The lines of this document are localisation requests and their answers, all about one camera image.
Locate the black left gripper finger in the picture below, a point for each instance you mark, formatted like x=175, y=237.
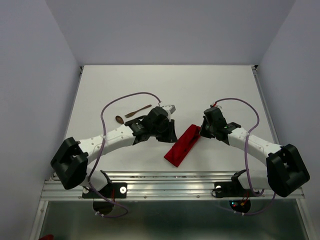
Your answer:
x=172, y=133
x=164, y=138

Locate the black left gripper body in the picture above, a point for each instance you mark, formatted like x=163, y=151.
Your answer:
x=164, y=129

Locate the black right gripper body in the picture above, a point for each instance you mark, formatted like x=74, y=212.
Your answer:
x=211, y=129

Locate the red cloth napkin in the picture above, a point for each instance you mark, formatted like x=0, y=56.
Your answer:
x=183, y=146

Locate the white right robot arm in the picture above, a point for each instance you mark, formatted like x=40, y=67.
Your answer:
x=284, y=170

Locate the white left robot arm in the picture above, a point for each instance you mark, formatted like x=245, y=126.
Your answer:
x=72, y=159

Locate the dark wooden fork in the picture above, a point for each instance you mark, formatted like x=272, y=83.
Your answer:
x=131, y=114

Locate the dark wooden spoon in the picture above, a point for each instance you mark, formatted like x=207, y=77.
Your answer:
x=119, y=119

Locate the red object bottom left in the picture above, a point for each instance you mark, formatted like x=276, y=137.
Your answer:
x=47, y=237

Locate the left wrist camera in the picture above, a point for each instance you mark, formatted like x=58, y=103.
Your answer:
x=170, y=109

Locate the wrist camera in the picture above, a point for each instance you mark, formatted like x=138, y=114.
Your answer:
x=170, y=109
x=215, y=105

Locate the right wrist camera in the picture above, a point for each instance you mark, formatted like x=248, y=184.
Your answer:
x=215, y=105

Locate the aluminium front rail frame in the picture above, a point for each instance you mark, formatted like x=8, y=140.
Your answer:
x=148, y=186

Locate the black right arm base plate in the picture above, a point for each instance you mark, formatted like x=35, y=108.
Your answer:
x=229, y=189

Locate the aluminium right side rail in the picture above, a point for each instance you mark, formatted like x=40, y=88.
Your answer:
x=265, y=106

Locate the aluminium rail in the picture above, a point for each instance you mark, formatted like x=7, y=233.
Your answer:
x=70, y=105
x=265, y=106

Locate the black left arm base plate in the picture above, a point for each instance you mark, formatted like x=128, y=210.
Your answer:
x=114, y=190

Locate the aluminium left side rail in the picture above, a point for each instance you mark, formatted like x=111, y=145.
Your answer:
x=70, y=105

